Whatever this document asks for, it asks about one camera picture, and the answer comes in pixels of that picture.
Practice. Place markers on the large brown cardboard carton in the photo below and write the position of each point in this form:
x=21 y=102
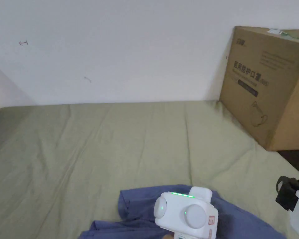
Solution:
x=261 y=84

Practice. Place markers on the dark blue shirt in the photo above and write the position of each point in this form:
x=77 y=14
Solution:
x=239 y=221

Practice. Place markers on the black case with white label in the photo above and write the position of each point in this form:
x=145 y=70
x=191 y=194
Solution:
x=295 y=159

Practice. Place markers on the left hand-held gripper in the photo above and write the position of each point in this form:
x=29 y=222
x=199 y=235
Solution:
x=182 y=216

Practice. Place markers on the bed with pale green sheet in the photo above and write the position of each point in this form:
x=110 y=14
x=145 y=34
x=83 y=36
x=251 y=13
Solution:
x=89 y=154

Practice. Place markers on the person's left hand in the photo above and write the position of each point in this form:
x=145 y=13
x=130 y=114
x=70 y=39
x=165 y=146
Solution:
x=169 y=236

